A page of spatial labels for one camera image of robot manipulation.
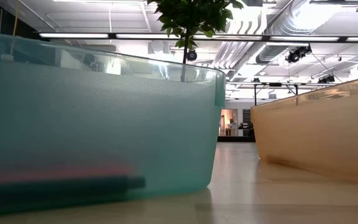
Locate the yellow hanging cord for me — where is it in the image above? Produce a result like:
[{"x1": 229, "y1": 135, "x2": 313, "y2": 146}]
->
[{"x1": 12, "y1": 0, "x2": 21, "y2": 37}]

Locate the black pen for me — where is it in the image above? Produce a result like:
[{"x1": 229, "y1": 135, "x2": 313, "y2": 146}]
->
[{"x1": 0, "y1": 175, "x2": 146, "y2": 215}]

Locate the black aluminium table frame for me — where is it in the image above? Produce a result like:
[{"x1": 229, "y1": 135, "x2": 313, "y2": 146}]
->
[{"x1": 218, "y1": 136, "x2": 256, "y2": 143}]

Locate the black ceiling track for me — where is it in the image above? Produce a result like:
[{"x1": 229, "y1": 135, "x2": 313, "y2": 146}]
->
[{"x1": 309, "y1": 0, "x2": 358, "y2": 13}]

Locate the silver ventilation duct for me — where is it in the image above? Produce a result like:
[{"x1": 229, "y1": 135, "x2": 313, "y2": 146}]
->
[{"x1": 213, "y1": 0, "x2": 358, "y2": 68}]

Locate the green translucent plastic bin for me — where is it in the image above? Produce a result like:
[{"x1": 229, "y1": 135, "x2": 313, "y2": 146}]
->
[{"x1": 0, "y1": 30, "x2": 226, "y2": 217}]

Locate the green leafy plant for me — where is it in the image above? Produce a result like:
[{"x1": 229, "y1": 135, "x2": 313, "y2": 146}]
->
[{"x1": 146, "y1": 0, "x2": 245, "y2": 83}]

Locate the pink pen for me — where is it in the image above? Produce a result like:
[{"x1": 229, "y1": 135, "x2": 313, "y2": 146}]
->
[{"x1": 0, "y1": 164, "x2": 136, "y2": 184}]

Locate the black ceiling spotlight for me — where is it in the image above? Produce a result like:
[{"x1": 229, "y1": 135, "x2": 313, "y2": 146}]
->
[
  {"x1": 318, "y1": 74, "x2": 336, "y2": 84},
  {"x1": 286, "y1": 45, "x2": 313, "y2": 64}
]

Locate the black overhead gantry frame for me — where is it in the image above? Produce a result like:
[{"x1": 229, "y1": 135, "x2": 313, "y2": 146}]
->
[{"x1": 253, "y1": 82, "x2": 300, "y2": 106}]

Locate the orange translucent plastic bin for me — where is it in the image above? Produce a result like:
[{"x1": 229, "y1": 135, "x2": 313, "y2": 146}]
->
[{"x1": 250, "y1": 74, "x2": 358, "y2": 187}]

